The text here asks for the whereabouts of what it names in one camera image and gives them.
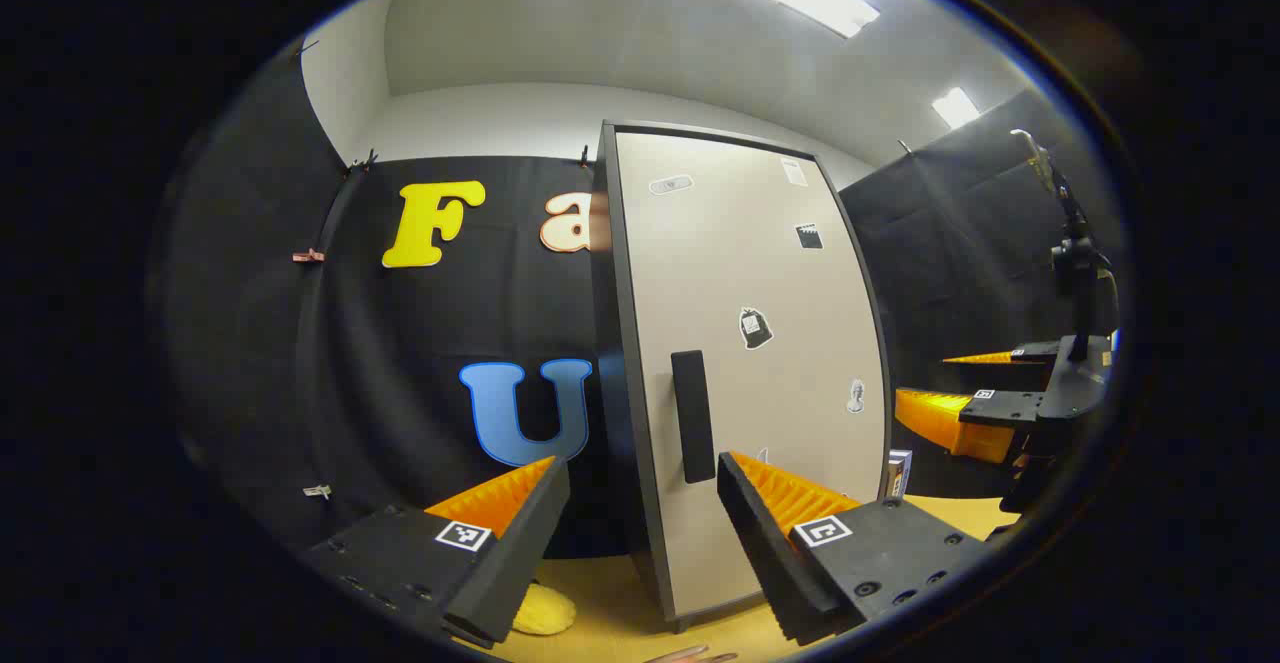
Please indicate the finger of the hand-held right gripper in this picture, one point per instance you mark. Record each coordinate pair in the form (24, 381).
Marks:
(1040, 351)
(1005, 408)

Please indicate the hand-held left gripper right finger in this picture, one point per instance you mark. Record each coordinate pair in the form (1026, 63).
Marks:
(760, 543)

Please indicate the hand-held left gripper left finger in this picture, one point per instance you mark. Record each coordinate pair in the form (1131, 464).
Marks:
(520, 553)

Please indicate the yellow coaster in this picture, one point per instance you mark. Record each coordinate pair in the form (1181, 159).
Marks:
(548, 611)

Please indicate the dark grey cabinet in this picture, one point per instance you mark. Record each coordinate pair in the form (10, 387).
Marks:
(610, 343)

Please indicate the beige cabinet door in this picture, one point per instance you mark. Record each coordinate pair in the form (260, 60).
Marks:
(760, 263)

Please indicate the small black white box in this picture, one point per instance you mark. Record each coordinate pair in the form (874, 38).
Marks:
(900, 473)

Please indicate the white clip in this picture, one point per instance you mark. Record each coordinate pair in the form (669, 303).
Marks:
(317, 491)

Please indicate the small ceiling light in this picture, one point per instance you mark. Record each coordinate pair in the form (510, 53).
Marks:
(956, 108)

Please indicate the black backdrop cloth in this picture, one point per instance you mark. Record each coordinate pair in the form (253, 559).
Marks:
(400, 343)

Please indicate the pink clip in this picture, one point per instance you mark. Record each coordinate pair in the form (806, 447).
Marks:
(308, 256)

